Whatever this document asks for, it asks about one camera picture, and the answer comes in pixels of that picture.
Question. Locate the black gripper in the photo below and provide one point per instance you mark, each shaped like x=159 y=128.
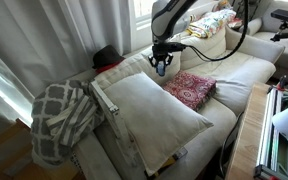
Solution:
x=162 y=51

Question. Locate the dark grey remote control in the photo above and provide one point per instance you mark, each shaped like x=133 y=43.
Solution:
x=161 y=70

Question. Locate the off-white rectangular pillow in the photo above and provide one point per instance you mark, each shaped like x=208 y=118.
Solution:
x=150 y=116

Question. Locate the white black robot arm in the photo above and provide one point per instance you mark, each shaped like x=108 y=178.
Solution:
x=165 y=20

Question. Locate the white wooden chair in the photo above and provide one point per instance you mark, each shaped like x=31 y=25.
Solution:
x=112 y=111

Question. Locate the large cream sofa cushion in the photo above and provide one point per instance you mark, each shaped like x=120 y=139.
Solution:
x=130 y=68

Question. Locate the red patterned folded blanket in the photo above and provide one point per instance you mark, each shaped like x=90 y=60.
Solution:
x=190 y=90

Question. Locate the black hat red band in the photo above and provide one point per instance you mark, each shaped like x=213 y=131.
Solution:
x=106 y=55

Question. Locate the colourful floral quilt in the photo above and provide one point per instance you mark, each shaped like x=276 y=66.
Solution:
x=214 y=23

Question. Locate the cream fabric sofa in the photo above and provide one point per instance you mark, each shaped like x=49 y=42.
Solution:
x=237 y=73

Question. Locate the clear plastic container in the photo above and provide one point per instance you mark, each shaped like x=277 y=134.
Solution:
x=182 y=153

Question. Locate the light wooden board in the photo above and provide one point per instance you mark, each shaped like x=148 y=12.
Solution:
x=247 y=133

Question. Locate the grey couch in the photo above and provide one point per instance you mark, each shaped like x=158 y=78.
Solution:
x=267 y=20

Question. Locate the grey white patterned cloth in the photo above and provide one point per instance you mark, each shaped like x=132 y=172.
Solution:
x=54 y=110

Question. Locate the red black clamp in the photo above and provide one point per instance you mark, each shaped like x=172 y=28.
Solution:
x=281 y=83

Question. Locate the white curtain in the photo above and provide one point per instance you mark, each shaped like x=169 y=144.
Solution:
x=34 y=40

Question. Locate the white window frame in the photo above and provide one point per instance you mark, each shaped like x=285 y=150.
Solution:
x=140 y=25

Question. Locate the aluminium rail frame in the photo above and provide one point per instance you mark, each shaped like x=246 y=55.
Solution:
x=267 y=133

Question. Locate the black camera on stand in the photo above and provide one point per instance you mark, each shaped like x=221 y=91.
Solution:
x=287 y=15

